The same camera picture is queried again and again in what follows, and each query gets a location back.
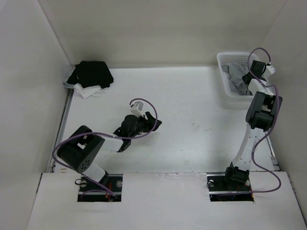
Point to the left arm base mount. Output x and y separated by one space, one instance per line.
90 192

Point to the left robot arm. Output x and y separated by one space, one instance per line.
80 153

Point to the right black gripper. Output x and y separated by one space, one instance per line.
243 76

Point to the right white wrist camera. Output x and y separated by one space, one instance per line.
268 71

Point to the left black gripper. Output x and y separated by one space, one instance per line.
150 123

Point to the white plastic basket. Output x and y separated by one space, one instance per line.
232 57

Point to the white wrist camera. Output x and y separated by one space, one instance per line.
268 71
136 109

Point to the grey tank top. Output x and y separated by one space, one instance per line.
235 72

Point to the folded white tank top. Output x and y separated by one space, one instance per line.
92 91

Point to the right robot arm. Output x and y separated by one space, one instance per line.
261 118

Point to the folded black tank top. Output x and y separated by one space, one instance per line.
91 73

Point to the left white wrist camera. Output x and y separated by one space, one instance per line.
136 109

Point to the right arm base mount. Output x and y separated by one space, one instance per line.
222 191

